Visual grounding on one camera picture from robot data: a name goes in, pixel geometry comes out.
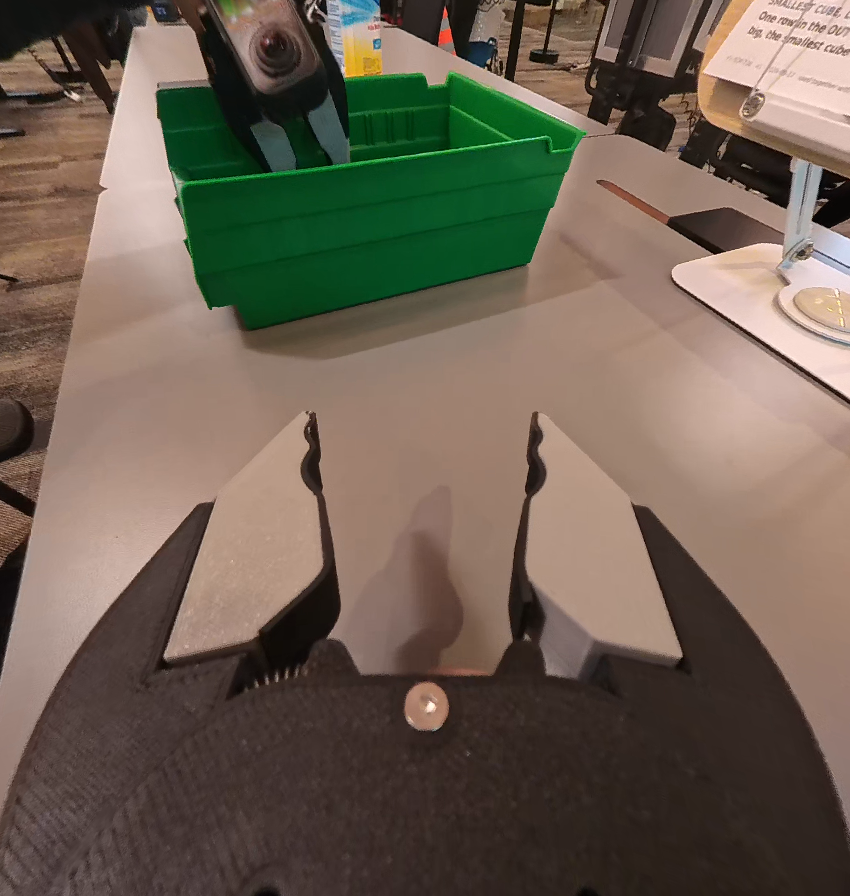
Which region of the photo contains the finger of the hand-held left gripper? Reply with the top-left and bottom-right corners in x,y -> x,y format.
305,104 -> 351,168
249,119 -> 299,175

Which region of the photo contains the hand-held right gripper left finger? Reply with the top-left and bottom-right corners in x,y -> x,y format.
162,410 -> 342,666

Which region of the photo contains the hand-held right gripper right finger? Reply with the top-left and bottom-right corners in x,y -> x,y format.
508,412 -> 685,679

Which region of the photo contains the green plastic bin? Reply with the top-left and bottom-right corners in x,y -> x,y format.
155,72 -> 587,331

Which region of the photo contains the person's left forearm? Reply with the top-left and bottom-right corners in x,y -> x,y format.
0,0 -> 153,64

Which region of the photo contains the wipes canister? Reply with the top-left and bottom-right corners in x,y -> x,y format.
325,0 -> 384,78

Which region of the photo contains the black floor lamp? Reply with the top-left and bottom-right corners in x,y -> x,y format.
529,0 -> 564,65

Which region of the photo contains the grey aluminium-framed case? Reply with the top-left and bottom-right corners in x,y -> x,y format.
586,0 -> 730,141

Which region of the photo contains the printed instruction sheet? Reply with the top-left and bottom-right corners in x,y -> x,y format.
701,0 -> 850,123

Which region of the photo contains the black desk cable cover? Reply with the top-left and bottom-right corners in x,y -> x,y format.
666,208 -> 783,254

